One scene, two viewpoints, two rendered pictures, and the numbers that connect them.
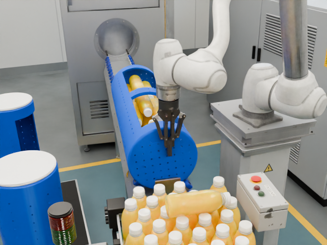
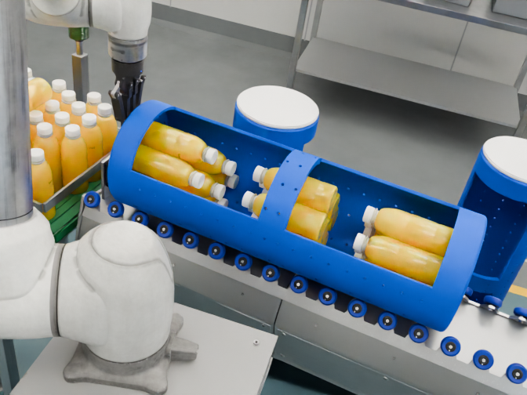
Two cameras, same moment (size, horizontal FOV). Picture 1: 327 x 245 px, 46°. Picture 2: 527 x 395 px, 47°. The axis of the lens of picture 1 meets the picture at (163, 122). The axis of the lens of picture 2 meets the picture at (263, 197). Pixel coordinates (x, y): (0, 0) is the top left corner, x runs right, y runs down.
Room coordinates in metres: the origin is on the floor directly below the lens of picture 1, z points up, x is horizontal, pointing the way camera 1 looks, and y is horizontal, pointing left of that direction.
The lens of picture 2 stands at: (2.26, -0.99, 2.00)
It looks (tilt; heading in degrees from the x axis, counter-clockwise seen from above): 37 degrees down; 118
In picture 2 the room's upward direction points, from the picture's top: 10 degrees clockwise
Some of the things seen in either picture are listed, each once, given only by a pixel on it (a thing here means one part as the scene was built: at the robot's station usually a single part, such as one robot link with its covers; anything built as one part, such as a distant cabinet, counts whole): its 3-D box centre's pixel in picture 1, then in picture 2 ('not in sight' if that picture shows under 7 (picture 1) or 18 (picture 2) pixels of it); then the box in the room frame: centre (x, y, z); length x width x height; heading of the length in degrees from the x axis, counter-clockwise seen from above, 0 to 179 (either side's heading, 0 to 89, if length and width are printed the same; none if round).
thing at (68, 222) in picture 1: (61, 217); not in sight; (0.81, 0.27, 1.23); 0.06 x 0.06 x 0.04
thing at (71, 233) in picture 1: (63, 231); (78, 29); (0.81, 0.27, 1.18); 0.06 x 0.06 x 0.05
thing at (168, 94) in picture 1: (168, 90); (127, 45); (1.31, -0.02, 1.39); 0.09 x 0.09 x 0.06
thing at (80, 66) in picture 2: not in sight; (86, 187); (0.81, 0.27, 0.55); 0.04 x 0.04 x 1.10; 11
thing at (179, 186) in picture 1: (179, 186); (72, 130); (1.14, -0.05, 1.09); 0.04 x 0.04 x 0.02
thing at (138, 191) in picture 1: (138, 191); (104, 109); (1.11, 0.09, 1.09); 0.04 x 0.04 x 0.02
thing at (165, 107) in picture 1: (168, 109); (127, 74); (1.31, -0.02, 1.32); 0.08 x 0.07 x 0.09; 101
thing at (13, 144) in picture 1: (21, 165); (477, 259); (2.15, 0.93, 0.59); 0.28 x 0.28 x 0.88
